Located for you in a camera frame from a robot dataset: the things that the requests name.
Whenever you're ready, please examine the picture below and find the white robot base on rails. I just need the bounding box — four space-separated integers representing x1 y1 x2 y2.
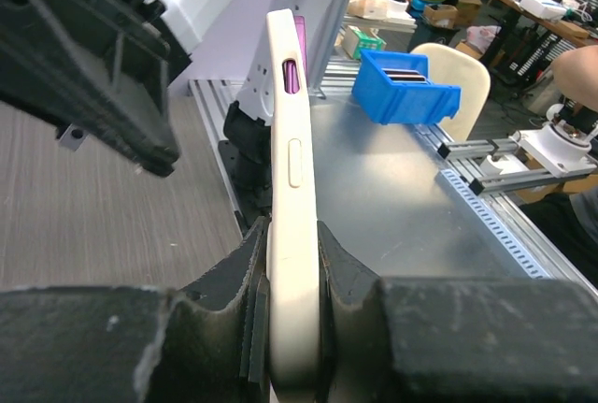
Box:
437 105 597 195

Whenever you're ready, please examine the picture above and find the purple smartphone black screen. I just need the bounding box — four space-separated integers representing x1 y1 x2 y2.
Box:
282 15 307 94

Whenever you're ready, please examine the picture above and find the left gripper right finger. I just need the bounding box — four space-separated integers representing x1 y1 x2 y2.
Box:
316 223 597 402

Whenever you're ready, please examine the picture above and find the cream chair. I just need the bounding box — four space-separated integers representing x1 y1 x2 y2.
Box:
411 43 491 142

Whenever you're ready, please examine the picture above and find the blue plastic bin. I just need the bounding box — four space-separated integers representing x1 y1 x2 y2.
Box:
351 50 462 125

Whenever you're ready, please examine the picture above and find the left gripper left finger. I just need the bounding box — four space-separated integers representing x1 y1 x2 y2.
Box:
1 217 270 402

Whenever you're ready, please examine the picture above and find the slotted cable duct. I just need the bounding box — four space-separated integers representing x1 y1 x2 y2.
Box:
437 169 552 280

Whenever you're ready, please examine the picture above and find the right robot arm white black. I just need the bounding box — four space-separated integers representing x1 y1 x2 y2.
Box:
1 0 234 177

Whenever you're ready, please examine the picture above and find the person forearm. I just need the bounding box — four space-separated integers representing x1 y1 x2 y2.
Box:
551 45 598 111

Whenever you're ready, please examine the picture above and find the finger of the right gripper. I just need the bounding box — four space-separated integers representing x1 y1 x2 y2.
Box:
1 0 191 177

